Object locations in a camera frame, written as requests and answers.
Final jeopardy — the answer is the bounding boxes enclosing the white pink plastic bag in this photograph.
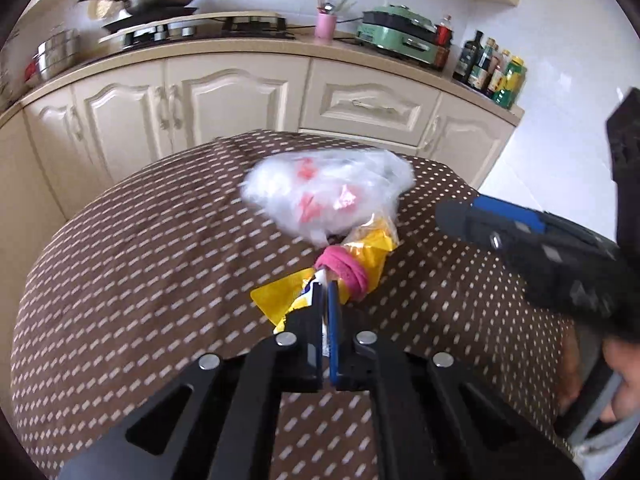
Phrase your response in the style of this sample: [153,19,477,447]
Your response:
[241,148,416,247]

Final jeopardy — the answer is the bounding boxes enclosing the pink hair band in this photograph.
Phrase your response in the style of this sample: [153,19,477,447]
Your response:
[314,245,369,301]

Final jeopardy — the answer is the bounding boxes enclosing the green electric grill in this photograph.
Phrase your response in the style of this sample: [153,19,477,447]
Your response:
[355,4,438,66]

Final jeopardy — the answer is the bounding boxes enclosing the cream lower cabinets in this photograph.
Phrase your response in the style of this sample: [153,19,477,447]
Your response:
[0,37,525,241]

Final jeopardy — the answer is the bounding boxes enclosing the person's right hand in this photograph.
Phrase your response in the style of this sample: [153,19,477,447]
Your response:
[556,328,640,424]

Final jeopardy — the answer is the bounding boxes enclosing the pink utensil holder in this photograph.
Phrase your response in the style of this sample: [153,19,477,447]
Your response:
[314,12,337,41]

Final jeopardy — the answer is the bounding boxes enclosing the black gas stove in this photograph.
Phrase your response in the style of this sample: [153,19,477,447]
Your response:
[98,11,295,53]

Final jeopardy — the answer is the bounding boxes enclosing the yellow wrapper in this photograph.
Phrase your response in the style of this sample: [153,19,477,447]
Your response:
[250,214,399,334]

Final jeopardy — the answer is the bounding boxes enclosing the steel steamer pot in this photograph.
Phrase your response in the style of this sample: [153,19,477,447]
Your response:
[34,29,80,81]

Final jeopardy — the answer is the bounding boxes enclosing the brown polka dot tablecloth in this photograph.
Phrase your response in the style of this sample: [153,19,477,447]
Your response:
[11,131,568,478]

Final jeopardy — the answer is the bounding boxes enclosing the red bowl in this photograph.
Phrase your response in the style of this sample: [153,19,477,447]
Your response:
[24,60,39,82]

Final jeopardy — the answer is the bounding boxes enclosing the dark sauce bottle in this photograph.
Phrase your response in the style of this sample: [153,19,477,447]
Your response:
[452,30,484,84]

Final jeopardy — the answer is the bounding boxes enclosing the green yellow oil bottle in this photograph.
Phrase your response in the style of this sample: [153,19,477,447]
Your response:
[492,56,526,110]

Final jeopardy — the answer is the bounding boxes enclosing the round trivet on wall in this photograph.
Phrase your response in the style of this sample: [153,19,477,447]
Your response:
[88,0,124,21]

